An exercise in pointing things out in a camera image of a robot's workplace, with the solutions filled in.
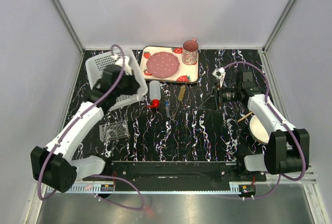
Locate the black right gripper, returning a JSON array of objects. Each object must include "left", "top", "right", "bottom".
[{"left": 199, "top": 81, "right": 241, "bottom": 111}]

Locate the white red-capped wash bottle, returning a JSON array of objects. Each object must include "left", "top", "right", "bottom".
[{"left": 146, "top": 80, "right": 161, "bottom": 108}]

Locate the brown test tube brush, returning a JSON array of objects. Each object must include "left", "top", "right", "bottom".
[{"left": 172, "top": 85, "right": 186, "bottom": 118}]

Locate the wooden test tube clamp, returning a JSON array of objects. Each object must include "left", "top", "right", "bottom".
[{"left": 237, "top": 111, "right": 253, "bottom": 123}]

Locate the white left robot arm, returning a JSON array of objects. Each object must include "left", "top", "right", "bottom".
[{"left": 31, "top": 63, "right": 140, "bottom": 193}]

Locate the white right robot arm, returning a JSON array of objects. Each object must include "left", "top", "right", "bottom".
[{"left": 199, "top": 68, "right": 310, "bottom": 181}]

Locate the strawberry pattern tray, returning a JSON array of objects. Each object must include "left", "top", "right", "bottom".
[{"left": 140, "top": 46, "right": 199, "bottom": 83}]

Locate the white plastic mesh basket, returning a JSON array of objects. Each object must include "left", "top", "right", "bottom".
[{"left": 85, "top": 48, "right": 148, "bottom": 111}]

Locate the pink polka dot plate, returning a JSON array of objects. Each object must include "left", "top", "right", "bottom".
[{"left": 146, "top": 51, "right": 180, "bottom": 79}]

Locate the blue-capped test tube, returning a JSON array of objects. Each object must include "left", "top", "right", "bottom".
[{"left": 165, "top": 101, "right": 171, "bottom": 118}]

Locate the clear test tube rack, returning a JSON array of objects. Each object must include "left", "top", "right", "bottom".
[{"left": 99, "top": 120, "right": 130, "bottom": 142}]

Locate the white ceramic bowl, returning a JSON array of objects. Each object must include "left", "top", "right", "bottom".
[{"left": 249, "top": 115, "right": 269, "bottom": 145}]

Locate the pink floral mug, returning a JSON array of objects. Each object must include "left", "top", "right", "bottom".
[{"left": 182, "top": 38, "right": 199, "bottom": 65}]

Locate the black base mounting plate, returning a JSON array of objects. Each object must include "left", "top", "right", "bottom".
[{"left": 104, "top": 161, "right": 267, "bottom": 183}]

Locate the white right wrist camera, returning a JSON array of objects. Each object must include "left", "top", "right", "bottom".
[{"left": 212, "top": 67, "right": 226, "bottom": 87}]

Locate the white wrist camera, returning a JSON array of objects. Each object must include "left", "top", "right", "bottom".
[
  {"left": 111, "top": 55, "right": 133, "bottom": 75},
  {"left": 212, "top": 67, "right": 226, "bottom": 87}
]

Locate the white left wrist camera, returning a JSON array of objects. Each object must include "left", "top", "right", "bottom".
[{"left": 111, "top": 55, "right": 133, "bottom": 75}]

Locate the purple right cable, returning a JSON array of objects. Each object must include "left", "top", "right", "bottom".
[{"left": 215, "top": 61, "right": 307, "bottom": 200}]

